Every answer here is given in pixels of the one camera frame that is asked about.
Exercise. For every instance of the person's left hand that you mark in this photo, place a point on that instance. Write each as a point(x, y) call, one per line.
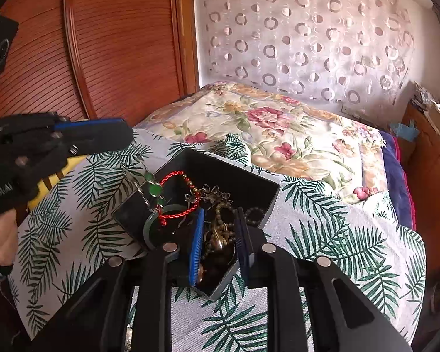
point(0, 242)

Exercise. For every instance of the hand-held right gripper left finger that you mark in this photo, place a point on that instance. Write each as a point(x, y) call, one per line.
point(197, 245)

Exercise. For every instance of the wooden cabinet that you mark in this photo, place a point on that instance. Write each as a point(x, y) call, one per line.
point(432, 172)

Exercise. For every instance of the wooden wardrobe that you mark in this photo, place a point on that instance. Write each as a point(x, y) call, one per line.
point(113, 44)

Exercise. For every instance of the black square box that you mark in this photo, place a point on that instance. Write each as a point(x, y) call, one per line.
point(220, 176)

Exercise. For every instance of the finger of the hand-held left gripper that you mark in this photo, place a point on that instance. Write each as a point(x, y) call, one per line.
point(95, 124)
point(99, 146)

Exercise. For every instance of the blue plastic bag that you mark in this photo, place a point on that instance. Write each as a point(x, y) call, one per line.
point(405, 131)

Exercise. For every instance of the yellow plush toy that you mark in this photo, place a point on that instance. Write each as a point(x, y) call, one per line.
point(57, 178)

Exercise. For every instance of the leaf print bed sheet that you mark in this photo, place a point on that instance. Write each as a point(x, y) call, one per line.
point(315, 234)

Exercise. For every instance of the green jade bangle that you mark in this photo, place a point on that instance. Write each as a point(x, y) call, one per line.
point(150, 233)

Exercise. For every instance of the circle pattern wall cloth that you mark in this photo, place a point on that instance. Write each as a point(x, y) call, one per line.
point(297, 36)

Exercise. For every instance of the patterned paper pile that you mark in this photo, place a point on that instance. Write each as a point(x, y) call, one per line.
point(423, 95)

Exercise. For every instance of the blue blanket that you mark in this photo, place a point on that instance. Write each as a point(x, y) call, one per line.
point(394, 176)

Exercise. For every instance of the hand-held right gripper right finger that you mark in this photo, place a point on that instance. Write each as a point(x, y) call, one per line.
point(242, 253)

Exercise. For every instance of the floral quilt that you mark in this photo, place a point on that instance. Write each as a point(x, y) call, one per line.
point(278, 132)

